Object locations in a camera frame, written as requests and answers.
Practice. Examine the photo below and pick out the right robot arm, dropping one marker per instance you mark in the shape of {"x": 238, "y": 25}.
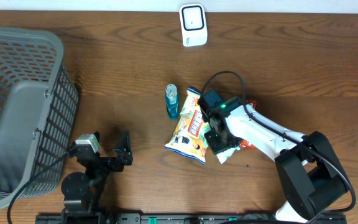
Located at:
{"x": 310, "y": 173}

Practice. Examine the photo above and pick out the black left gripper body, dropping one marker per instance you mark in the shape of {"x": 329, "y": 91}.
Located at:
{"x": 115, "y": 165}

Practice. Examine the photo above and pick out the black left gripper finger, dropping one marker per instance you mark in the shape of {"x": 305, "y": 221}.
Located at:
{"x": 123, "y": 148}
{"x": 97, "y": 136}

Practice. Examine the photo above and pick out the grey plastic shopping basket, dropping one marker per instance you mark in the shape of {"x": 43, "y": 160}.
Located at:
{"x": 38, "y": 104}

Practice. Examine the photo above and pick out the teal bottle with grey cap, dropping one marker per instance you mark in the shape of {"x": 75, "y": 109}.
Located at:
{"x": 171, "y": 98}

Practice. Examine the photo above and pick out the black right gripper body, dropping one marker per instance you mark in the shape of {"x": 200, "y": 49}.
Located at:
{"x": 219, "y": 142}

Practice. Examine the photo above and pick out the white barcode scanner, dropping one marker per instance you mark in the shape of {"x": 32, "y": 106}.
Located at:
{"x": 193, "y": 25}

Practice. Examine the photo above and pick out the red orange snack bar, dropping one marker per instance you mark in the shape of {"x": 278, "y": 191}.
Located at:
{"x": 244, "y": 144}

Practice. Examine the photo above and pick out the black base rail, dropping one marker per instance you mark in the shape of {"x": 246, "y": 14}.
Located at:
{"x": 136, "y": 218}

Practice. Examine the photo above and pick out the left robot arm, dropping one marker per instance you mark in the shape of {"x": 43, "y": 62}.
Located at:
{"x": 83, "y": 190}

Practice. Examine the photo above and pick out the yellow snack chip bag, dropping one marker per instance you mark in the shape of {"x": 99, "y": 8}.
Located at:
{"x": 188, "y": 137}

